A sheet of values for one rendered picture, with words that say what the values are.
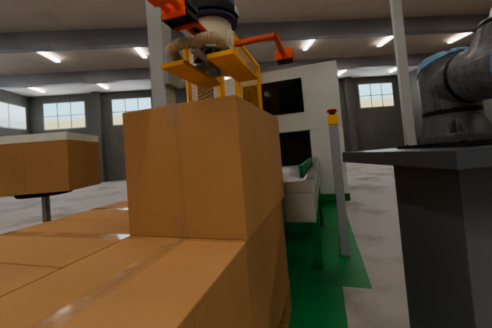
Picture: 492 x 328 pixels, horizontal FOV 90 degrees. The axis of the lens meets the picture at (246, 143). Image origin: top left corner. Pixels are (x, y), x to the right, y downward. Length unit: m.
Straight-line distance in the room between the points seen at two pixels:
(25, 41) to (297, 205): 7.45
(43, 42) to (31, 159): 5.77
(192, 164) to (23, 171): 1.62
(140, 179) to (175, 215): 0.17
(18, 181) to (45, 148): 0.27
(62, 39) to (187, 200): 7.00
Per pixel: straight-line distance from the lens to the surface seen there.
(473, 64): 0.86
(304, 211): 1.35
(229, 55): 0.90
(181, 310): 0.48
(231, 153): 0.68
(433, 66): 0.98
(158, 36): 2.69
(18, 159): 2.24
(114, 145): 12.50
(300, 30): 6.98
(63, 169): 2.07
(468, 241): 0.89
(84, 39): 7.35
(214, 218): 0.73
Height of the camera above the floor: 0.78
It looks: 2 degrees up
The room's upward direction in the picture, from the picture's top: 5 degrees counter-clockwise
